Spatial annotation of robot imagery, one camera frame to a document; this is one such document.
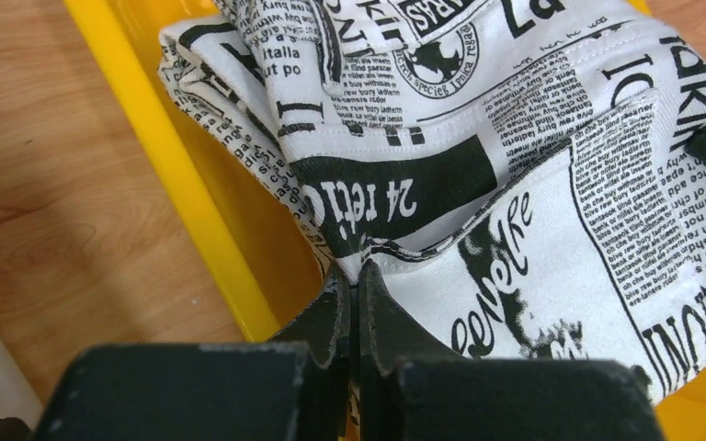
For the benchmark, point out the newspaper print garment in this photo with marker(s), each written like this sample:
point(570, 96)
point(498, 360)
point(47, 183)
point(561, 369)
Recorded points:
point(517, 170)

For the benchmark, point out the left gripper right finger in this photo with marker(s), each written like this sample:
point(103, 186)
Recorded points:
point(413, 387)

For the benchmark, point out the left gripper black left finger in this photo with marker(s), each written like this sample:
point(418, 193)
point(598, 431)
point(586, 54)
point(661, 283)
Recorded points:
point(290, 387)

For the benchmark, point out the yellow plastic tray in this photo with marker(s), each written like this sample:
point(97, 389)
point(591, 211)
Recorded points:
point(257, 253)

